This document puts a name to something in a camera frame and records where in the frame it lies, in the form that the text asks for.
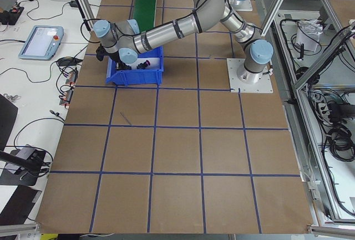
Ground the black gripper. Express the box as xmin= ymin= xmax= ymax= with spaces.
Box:
xmin=96 ymin=44 xmax=130 ymax=70

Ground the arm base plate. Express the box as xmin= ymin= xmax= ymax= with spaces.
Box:
xmin=231 ymin=0 xmax=252 ymax=12
xmin=226 ymin=58 xmax=273 ymax=94

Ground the white paper bag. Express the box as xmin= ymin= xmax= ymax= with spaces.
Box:
xmin=295 ymin=19 xmax=323 ymax=52

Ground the near teach pendant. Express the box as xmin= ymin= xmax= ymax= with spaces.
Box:
xmin=18 ymin=25 xmax=64 ymax=61

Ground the green conveyor belt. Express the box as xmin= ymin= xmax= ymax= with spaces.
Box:
xmin=133 ymin=0 xmax=156 ymax=32

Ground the black monitor stand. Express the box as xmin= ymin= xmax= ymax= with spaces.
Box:
xmin=1 ymin=145 xmax=53 ymax=186

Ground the left blue plastic bin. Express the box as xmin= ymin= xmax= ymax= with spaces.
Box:
xmin=106 ymin=46 xmax=164 ymax=86

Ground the red mushroom push button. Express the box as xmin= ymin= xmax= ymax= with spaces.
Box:
xmin=136 ymin=60 xmax=151 ymax=70

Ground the black power adapter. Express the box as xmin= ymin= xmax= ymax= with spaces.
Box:
xmin=69 ymin=1 xmax=78 ymax=8

